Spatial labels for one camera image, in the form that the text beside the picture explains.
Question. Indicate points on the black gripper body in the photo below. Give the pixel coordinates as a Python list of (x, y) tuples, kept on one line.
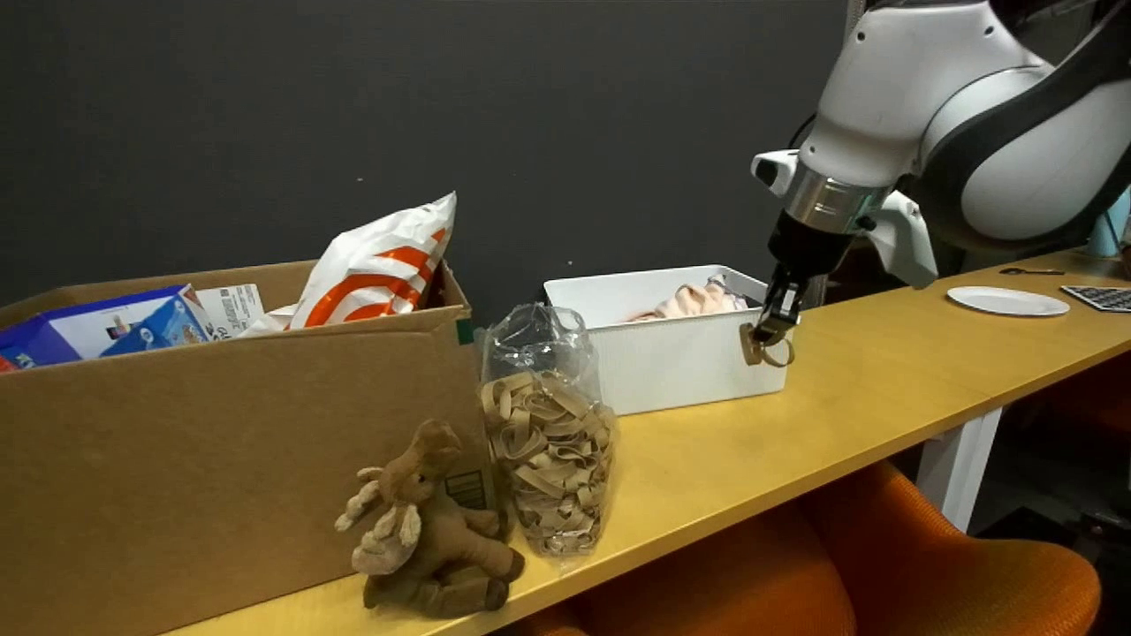
[(804, 255)]

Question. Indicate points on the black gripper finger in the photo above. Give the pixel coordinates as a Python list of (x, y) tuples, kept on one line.
[(789, 306), (767, 324)]

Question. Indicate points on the tan rubber bands pile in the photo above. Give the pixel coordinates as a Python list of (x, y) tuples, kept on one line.
[(760, 351)]

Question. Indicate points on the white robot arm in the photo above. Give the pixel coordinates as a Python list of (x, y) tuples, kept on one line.
[(941, 123)]

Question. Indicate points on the keyboard on counter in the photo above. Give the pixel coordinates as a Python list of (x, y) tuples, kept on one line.
[(1101, 297)]

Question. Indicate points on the pink cloth in bin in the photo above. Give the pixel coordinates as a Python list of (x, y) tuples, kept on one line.
[(693, 297)]

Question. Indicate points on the white plastic bin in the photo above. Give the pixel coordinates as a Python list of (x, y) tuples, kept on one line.
[(673, 360)]

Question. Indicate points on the white plate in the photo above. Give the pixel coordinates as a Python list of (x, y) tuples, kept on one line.
[(1006, 301)]

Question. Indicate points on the orange chair near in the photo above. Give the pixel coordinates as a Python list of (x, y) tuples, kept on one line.
[(863, 557)]

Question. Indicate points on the brown plush moose toy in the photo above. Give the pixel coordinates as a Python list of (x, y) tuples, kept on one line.
[(424, 551)]

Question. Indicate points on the white orange plastic bag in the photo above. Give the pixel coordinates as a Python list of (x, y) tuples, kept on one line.
[(374, 269)]

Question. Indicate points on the blue snack box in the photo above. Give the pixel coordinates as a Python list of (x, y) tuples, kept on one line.
[(133, 324)]

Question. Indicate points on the cardboard box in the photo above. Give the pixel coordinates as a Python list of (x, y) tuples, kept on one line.
[(160, 489)]

